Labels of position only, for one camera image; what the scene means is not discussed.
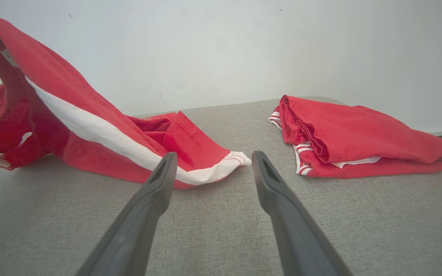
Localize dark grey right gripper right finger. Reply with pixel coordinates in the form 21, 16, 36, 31
252, 151, 354, 276

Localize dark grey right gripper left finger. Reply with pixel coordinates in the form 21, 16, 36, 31
76, 152, 178, 276

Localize red shorts with white stripe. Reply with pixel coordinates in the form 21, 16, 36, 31
0, 14, 252, 189

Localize red shirt with white sleeve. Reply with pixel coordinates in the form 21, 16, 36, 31
269, 94, 442, 179

